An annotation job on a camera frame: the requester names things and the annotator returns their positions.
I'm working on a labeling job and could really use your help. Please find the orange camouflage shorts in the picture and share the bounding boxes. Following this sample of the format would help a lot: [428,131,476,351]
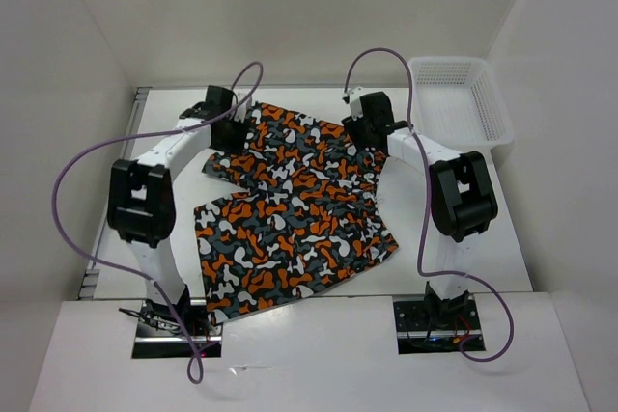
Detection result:
[194,103,398,325]

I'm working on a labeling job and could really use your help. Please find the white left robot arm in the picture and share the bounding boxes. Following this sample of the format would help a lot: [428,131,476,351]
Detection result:
[107,86,248,335]

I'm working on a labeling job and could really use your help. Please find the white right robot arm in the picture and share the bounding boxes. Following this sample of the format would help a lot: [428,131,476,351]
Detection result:
[343,88,498,328]

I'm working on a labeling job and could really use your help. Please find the white plastic basket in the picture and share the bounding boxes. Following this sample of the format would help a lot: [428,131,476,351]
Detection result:
[408,56,514,151]

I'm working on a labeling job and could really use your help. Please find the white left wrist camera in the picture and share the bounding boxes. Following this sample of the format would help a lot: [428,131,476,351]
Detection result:
[231,93,253,123]

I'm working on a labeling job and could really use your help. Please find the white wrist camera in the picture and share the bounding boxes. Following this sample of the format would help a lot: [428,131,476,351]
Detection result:
[342,87,364,120]
[231,93,253,123]

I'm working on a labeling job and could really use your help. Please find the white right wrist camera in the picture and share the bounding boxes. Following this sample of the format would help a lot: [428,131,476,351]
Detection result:
[342,87,364,120]

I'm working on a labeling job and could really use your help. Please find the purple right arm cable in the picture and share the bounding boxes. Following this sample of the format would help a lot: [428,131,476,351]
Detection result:
[343,47,517,363]

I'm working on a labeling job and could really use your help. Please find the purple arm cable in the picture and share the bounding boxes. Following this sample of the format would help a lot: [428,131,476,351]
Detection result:
[50,61,265,386]
[343,47,517,363]

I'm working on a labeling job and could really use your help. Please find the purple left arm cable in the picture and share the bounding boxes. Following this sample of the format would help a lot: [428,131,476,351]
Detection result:
[50,61,265,386]

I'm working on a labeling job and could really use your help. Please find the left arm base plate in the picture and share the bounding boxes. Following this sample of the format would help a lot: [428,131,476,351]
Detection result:
[120,300,222,360]

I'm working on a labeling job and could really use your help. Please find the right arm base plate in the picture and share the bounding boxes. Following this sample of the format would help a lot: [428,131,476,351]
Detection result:
[393,296,486,355]

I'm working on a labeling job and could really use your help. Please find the aluminium table edge rail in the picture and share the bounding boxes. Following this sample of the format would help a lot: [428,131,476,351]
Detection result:
[76,86,151,300]

